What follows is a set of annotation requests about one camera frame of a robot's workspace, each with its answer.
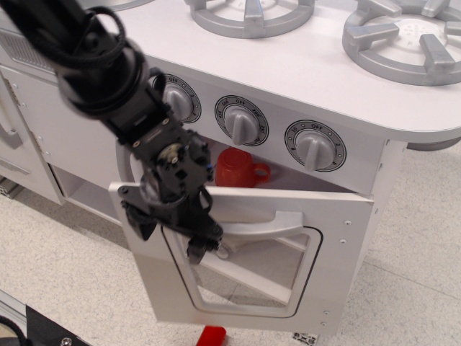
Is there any white toy kitchen body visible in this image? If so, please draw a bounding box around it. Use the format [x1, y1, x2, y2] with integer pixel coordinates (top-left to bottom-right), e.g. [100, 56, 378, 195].
[0, 0, 461, 336]

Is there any right grey stove knob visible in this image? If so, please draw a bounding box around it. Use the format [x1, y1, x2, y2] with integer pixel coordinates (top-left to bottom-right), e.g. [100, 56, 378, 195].
[285, 120, 346, 172]

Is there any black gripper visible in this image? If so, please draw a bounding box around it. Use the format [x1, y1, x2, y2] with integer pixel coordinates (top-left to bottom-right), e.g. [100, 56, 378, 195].
[117, 119, 223, 265]

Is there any aluminium frame rail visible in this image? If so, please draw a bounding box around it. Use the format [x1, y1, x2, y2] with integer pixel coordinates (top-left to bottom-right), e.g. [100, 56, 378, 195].
[0, 290, 27, 336]

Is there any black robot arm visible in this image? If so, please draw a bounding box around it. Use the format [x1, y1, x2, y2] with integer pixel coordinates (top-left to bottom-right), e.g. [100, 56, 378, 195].
[1, 1, 223, 265]

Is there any left grey stove knob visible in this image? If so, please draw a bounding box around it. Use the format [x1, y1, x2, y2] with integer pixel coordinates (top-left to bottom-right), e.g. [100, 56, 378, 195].
[163, 74, 202, 123]

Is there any grey stove knob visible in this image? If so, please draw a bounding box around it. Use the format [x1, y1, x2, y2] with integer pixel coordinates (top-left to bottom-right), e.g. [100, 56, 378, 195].
[215, 95, 269, 146]
[285, 120, 346, 172]
[163, 74, 202, 123]

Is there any grey oven door handle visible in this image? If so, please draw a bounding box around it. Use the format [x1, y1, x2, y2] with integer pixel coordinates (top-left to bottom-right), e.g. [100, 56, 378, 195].
[222, 210, 304, 241]

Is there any grey stove burner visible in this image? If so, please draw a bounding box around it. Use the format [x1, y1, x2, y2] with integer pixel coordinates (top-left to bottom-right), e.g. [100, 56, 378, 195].
[185, 1, 315, 39]
[342, 1, 460, 87]

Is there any white bottle under shelf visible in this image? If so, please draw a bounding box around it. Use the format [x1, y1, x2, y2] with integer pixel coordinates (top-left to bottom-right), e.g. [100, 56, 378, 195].
[215, 235, 251, 260]

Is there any grey sink basin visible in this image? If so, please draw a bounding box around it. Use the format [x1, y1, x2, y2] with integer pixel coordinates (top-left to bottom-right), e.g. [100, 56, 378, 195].
[102, 0, 152, 11]

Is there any black cable bundle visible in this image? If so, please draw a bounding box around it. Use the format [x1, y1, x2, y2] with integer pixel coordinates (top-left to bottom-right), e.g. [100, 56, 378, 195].
[53, 6, 148, 112]

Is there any grey cabinet door handle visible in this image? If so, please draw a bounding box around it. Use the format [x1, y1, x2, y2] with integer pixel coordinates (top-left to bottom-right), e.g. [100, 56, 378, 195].
[1, 105, 23, 150]

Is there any red object on floor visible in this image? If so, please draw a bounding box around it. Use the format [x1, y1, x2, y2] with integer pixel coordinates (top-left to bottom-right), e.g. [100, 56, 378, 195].
[196, 325, 227, 346]

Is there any white oven door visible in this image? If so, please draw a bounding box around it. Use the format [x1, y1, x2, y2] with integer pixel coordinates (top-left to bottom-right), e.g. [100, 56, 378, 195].
[109, 183, 374, 335]

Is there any middle grey stove burner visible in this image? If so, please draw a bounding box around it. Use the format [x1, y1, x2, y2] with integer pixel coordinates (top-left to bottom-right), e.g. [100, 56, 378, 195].
[185, 1, 315, 39]

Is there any white cabinet door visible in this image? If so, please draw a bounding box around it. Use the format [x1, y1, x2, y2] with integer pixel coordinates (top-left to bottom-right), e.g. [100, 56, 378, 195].
[1, 66, 64, 205]

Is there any grey vent panel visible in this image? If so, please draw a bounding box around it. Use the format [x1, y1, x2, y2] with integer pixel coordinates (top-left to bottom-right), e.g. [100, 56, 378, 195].
[1, 30, 54, 74]

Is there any red plastic cup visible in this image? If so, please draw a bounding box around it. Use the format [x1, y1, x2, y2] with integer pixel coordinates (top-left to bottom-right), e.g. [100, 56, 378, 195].
[215, 148, 271, 188]

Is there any black mounting plate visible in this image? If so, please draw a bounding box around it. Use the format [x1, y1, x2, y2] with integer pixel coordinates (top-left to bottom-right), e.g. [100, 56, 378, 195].
[26, 306, 89, 346]

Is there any right grey stove burner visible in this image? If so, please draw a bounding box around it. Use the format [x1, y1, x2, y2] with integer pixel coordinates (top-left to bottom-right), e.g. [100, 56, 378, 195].
[342, 1, 460, 87]

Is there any middle grey stove knob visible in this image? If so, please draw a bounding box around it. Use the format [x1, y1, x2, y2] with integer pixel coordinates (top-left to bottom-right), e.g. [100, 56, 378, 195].
[215, 95, 269, 146]

